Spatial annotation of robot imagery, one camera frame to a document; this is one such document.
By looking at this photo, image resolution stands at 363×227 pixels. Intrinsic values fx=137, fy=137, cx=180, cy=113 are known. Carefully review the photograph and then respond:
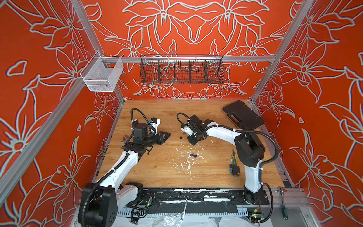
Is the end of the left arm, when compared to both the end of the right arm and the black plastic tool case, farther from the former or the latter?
the black plastic tool case

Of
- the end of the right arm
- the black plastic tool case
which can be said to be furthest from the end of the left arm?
the black plastic tool case

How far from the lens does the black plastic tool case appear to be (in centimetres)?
100

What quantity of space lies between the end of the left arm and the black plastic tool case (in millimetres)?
574

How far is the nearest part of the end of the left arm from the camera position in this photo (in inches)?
24.0
